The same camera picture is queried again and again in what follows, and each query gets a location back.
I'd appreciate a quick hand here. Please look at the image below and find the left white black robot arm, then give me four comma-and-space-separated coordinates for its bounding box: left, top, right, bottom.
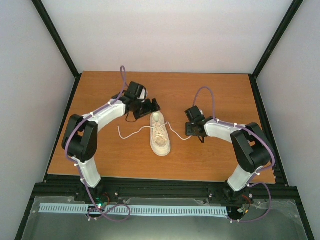
62, 81, 161, 202

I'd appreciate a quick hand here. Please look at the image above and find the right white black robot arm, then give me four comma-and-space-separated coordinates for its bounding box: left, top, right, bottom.
185, 105, 276, 202

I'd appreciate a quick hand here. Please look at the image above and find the black frame post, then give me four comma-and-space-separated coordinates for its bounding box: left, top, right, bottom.
31, 0, 82, 79
251, 0, 305, 79

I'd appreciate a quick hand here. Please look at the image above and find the white shoelace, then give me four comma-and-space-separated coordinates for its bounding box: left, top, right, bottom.
117, 121, 192, 141

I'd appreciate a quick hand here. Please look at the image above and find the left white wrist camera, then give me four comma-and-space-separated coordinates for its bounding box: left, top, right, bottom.
138, 87, 148, 101

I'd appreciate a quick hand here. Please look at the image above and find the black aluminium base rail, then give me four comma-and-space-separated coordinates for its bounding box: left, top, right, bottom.
31, 174, 302, 205

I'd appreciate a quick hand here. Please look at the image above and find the left black frame post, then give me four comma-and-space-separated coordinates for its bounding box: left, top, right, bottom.
31, 0, 82, 79

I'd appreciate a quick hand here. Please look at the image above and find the white sneaker shoe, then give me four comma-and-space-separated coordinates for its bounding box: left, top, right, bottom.
150, 111, 171, 157

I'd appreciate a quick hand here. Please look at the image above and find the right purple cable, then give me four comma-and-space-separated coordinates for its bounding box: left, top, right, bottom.
194, 86, 276, 224

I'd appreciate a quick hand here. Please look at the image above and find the light blue slotted cable duct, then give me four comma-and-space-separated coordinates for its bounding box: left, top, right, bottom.
38, 203, 228, 218

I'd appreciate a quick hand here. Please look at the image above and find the right black frame post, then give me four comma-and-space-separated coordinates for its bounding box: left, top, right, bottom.
251, 0, 305, 79

